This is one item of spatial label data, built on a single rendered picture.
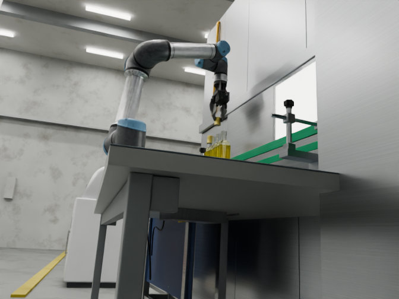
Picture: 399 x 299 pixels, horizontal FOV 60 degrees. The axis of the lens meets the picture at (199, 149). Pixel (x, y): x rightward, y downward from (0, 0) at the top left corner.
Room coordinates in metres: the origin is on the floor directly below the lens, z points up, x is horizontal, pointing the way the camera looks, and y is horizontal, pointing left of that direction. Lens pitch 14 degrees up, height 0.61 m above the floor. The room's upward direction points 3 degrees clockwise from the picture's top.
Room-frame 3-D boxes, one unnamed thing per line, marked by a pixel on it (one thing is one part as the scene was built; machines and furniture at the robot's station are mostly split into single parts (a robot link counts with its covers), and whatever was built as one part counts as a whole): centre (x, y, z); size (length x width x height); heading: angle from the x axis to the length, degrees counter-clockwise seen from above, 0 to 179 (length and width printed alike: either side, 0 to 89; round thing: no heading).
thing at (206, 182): (1.51, -0.36, 0.73); 1.58 x 1.52 x 0.04; 17
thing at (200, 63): (1.67, -0.01, 1.54); 0.11 x 0.11 x 0.08; 31
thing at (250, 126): (1.49, -0.33, 1.15); 0.90 x 0.03 x 0.34; 21
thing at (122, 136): (1.33, 0.28, 0.99); 0.13 x 0.12 x 0.14; 31
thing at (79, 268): (4.44, 1.18, 0.71); 0.73 x 0.66 x 1.43; 107
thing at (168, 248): (2.37, 0.21, 0.54); 1.59 x 0.18 x 0.43; 21
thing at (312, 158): (0.93, -0.27, 0.90); 0.17 x 0.05 x 0.23; 111
